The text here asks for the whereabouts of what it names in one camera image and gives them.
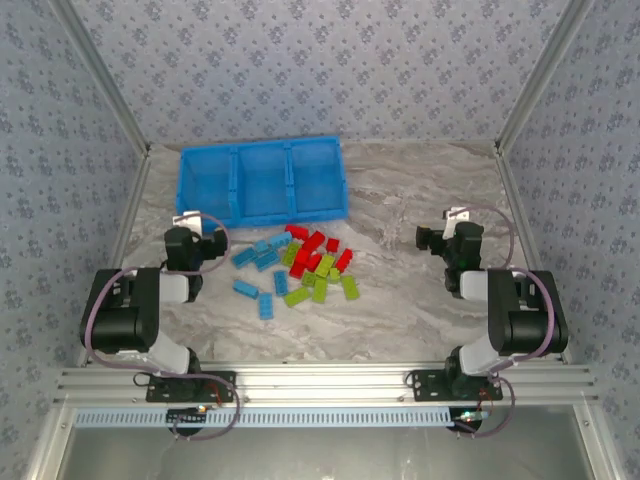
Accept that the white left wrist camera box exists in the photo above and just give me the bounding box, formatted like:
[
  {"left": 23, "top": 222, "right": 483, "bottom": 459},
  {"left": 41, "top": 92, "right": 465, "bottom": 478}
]
[{"left": 172, "top": 211, "right": 204, "bottom": 234}]

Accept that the blue plastic bin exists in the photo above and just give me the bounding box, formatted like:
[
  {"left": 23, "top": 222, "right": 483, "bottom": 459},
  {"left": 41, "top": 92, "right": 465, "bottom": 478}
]
[
  {"left": 230, "top": 140, "right": 295, "bottom": 226},
  {"left": 174, "top": 144, "right": 239, "bottom": 231},
  {"left": 285, "top": 134, "right": 350, "bottom": 221}
]

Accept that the white slotted cable duct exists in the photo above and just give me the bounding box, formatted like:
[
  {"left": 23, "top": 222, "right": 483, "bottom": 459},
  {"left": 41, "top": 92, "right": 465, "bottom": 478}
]
[{"left": 73, "top": 406, "right": 454, "bottom": 429}]

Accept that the small circuit board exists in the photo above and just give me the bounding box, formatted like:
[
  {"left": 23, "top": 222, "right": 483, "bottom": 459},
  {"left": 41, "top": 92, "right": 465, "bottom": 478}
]
[
  {"left": 448, "top": 407, "right": 494, "bottom": 429},
  {"left": 166, "top": 404, "right": 209, "bottom": 427}
]

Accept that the aluminium frame post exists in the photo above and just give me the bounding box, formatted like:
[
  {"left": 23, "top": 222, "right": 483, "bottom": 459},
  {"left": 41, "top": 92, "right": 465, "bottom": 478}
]
[
  {"left": 493, "top": 0, "right": 597, "bottom": 154},
  {"left": 49, "top": 0, "right": 152, "bottom": 155}
]

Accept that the grey metal panel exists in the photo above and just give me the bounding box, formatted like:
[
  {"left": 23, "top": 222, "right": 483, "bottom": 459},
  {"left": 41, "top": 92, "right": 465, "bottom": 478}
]
[{"left": 62, "top": 404, "right": 594, "bottom": 480}]

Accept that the aluminium frame cross rail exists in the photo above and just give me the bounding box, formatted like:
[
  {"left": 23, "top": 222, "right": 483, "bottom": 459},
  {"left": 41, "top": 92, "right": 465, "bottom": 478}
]
[{"left": 52, "top": 363, "right": 599, "bottom": 407}]

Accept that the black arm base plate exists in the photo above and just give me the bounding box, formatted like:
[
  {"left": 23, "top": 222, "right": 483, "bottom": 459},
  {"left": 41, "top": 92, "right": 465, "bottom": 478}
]
[
  {"left": 406, "top": 369, "right": 504, "bottom": 404},
  {"left": 145, "top": 370, "right": 237, "bottom": 403}
]

